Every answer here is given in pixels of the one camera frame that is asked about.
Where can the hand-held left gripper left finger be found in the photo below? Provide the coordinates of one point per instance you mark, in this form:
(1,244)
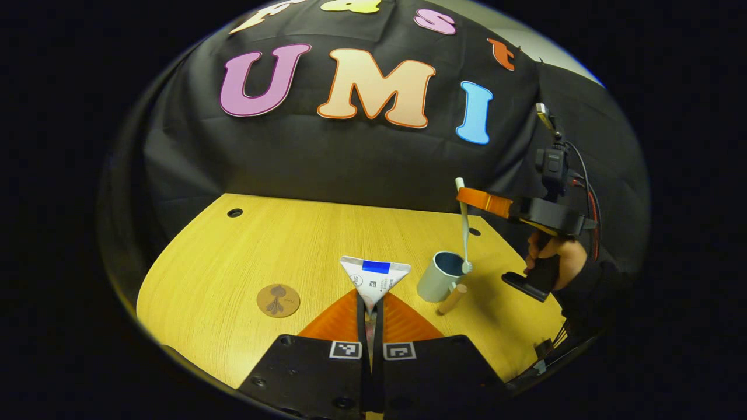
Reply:
(309,373)

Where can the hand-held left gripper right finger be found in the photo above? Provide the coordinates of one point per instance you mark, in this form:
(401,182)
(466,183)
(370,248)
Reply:
(437,373)

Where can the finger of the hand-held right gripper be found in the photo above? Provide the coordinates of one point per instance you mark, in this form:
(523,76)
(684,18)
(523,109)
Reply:
(487,202)

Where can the pale green toothbrush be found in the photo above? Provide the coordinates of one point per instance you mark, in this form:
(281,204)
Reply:
(465,233)

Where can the round brown coaster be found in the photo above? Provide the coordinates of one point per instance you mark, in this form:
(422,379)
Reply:
(278,300)

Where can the white toothpaste tube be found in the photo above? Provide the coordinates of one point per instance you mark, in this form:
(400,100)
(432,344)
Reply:
(373,280)

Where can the wooden desktop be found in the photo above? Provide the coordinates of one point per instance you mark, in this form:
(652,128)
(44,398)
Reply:
(233,262)

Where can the black backdrop cloth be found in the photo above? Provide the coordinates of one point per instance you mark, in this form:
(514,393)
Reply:
(350,157)

